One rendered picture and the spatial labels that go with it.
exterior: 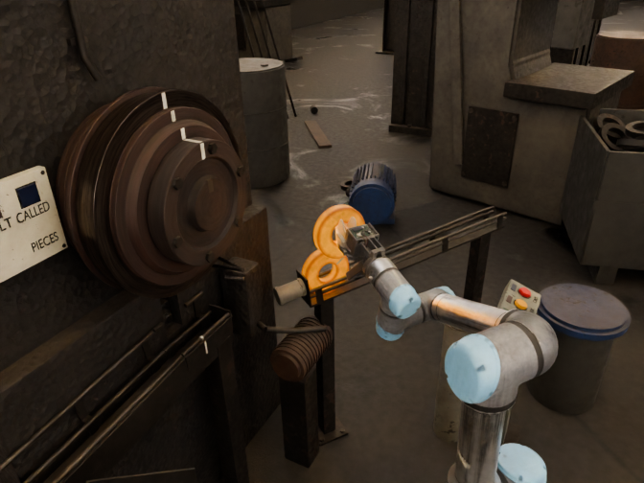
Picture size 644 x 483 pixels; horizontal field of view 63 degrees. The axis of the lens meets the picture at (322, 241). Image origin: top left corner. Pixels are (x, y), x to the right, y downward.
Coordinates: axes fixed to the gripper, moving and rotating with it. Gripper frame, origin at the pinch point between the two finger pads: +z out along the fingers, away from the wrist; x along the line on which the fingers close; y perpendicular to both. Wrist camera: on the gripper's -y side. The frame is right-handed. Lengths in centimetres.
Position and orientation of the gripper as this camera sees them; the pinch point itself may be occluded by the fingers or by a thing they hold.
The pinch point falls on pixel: (339, 225)
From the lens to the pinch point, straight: 150.7
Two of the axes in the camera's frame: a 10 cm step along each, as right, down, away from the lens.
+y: 1.0, -7.4, -6.7
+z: -4.5, -6.3, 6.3
